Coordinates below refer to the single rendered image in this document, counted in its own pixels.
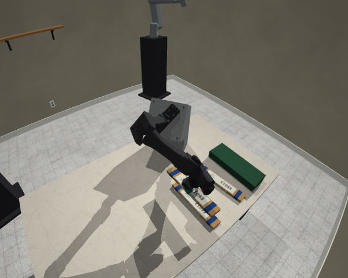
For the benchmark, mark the white welding electrode pack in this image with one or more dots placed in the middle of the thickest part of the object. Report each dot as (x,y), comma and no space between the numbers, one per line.
(226,186)
(212,222)

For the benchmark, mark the cream welding electrode pack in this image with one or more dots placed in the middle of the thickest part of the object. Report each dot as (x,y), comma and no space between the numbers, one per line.
(202,200)

